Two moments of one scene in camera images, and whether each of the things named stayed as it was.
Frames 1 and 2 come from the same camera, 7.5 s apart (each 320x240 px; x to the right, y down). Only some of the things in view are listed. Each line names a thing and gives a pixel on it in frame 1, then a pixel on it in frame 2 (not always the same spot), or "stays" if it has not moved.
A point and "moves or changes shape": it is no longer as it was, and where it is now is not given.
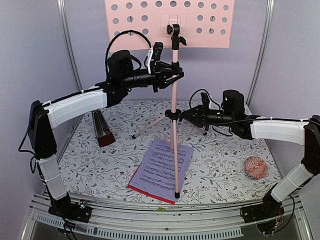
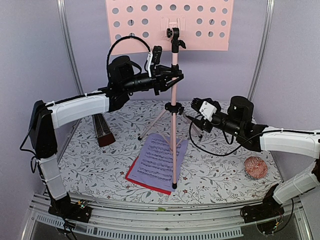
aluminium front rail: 110,220 stays
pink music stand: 135,24 moves or changes shape
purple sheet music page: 156,174 moves or changes shape
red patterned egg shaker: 255,167 stays
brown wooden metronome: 104,135 stays
